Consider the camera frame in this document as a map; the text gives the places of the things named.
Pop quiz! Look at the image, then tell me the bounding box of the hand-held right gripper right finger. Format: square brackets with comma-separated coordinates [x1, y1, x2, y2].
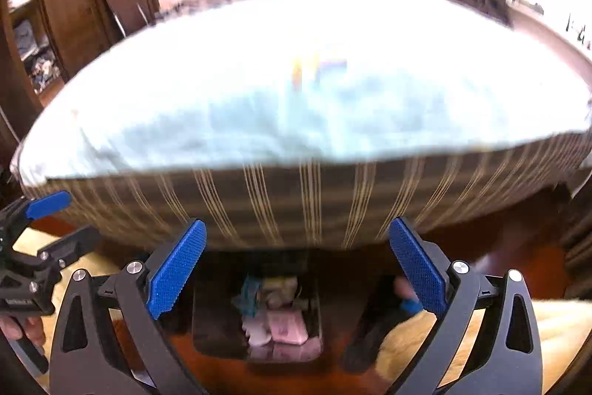
[388, 217, 544, 395]

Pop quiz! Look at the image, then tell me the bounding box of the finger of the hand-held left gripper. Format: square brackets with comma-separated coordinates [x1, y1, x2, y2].
[39, 225, 103, 273]
[0, 190, 73, 238]

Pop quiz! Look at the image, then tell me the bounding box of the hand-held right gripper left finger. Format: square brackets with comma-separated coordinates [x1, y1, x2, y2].
[48, 219, 207, 395]

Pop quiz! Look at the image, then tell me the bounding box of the dark trash bin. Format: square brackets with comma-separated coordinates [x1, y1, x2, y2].
[192, 254, 324, 362]

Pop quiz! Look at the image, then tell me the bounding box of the person's left hand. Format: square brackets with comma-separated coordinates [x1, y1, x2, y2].
[0, 315, 47, 352]

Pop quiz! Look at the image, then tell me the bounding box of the striped mattress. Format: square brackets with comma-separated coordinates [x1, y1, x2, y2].
[23, 131, 592, 251]

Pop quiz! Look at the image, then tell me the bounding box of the shelf with clothes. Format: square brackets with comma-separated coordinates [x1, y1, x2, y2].
[4, 0, 66, 96]

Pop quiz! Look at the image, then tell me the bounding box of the light blue sun-print blanket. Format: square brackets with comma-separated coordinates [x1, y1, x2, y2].
[9, 0, 592, 188]

